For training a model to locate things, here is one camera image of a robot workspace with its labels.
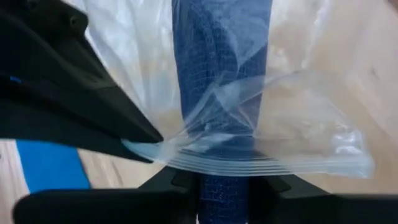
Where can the clear plastic zip bag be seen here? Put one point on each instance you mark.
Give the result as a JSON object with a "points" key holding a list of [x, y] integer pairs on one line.
{"points": [[311, 140]]}

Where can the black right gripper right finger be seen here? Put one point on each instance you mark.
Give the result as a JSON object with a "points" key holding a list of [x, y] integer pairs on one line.
{"points": [[311, 211]]}

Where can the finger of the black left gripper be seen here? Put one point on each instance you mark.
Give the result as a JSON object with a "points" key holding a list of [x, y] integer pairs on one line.
{"points": [[62, 130], [77, 77]]}

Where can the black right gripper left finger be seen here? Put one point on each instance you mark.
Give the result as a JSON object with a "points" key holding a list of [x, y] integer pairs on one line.
{"points": [[124, 208]]}

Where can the bright blue elastic bandage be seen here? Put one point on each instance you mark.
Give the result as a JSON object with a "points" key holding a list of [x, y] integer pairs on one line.
{"points": [[53, 168]]}

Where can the dark blue elastic bandage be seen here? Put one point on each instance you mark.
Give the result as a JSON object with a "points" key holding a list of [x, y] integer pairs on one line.
{"points": [[217, 202]]}

